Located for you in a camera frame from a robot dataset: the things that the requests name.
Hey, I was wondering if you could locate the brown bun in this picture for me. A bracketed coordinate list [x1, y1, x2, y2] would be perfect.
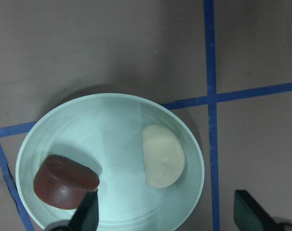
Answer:
[33, 154, 100, 210]

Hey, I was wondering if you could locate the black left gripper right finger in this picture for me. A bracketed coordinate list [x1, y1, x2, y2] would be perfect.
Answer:
[234, 190, 292, 231]

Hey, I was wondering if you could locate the mint green plate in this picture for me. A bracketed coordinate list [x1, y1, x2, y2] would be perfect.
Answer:
[15, 93, 204, 231]

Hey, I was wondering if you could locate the white bun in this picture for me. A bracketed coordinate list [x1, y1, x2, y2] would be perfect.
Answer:
[142, 124, 185, 189]

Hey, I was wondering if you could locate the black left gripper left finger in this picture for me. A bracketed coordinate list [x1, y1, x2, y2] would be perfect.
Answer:
[48, 192, 99, 231]

